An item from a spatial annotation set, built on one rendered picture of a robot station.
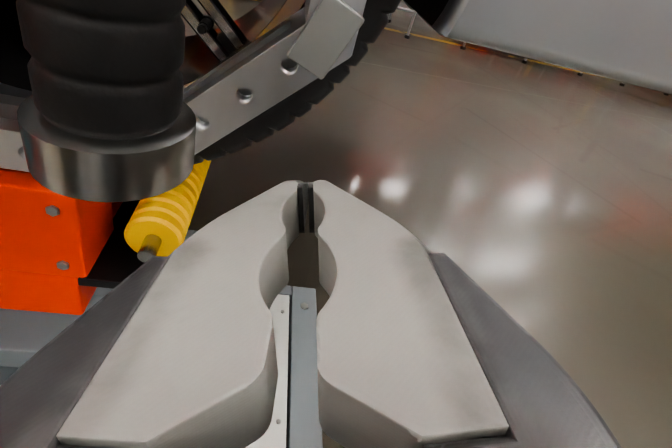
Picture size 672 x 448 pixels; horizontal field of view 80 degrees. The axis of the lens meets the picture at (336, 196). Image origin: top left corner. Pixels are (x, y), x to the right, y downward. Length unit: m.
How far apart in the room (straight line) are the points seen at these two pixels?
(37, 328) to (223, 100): 0.53
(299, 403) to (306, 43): 0.68
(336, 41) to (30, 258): 0.36
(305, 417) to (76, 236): 0.54
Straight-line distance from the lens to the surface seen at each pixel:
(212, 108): 0.35
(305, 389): 0.87
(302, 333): 0.93
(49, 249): 0.48
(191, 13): 0.44
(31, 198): 0.45
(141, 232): 0.46
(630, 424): 1.35
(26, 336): 0.77
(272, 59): 0.33
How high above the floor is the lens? 0.82
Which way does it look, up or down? 34 degrees down
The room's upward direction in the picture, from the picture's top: 17 degrees clockwise
